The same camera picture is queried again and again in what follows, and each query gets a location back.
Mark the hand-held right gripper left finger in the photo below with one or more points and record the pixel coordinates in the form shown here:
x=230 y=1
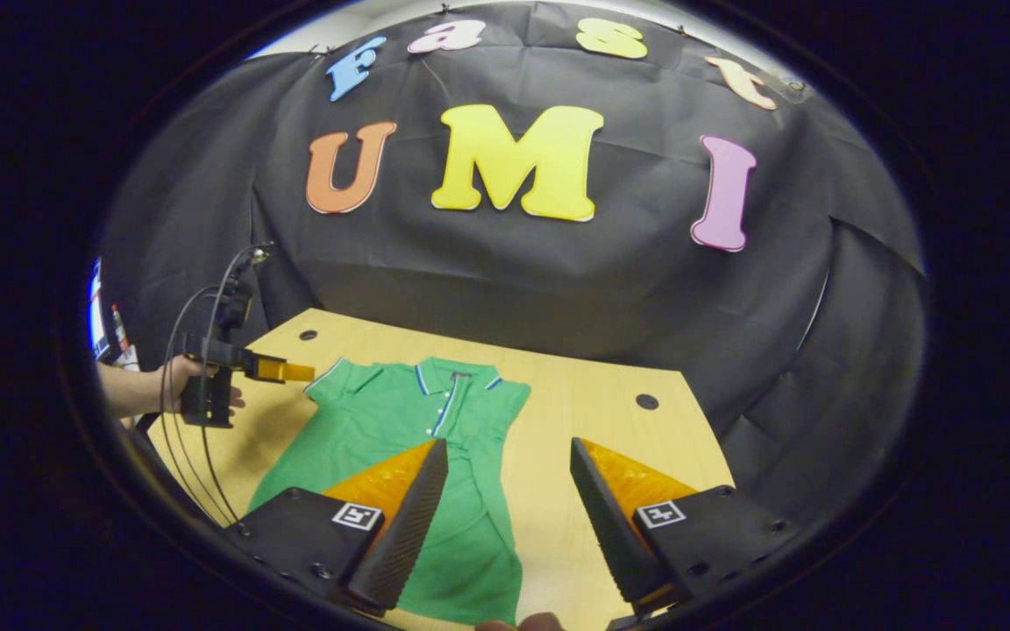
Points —
x=408 y=526

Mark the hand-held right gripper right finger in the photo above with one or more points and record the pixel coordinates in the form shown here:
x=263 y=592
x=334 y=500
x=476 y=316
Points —
x=615 y=535

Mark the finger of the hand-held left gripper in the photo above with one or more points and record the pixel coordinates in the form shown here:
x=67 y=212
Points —
x=281 y=370

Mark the green T-shirt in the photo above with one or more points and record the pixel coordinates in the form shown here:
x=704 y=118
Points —
x=373 y=421

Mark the white paper sheets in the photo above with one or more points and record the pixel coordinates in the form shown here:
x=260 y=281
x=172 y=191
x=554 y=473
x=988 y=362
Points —
x=128 y=359

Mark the red capped bottle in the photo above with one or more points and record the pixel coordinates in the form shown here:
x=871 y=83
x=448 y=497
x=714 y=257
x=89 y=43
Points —
x=117 y=326

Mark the white printed banner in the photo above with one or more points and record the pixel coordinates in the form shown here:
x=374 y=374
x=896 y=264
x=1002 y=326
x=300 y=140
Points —
x=96 y=315

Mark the black backdrop cloth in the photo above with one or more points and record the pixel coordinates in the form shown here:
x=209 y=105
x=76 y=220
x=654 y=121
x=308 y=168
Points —
x=558 y=280

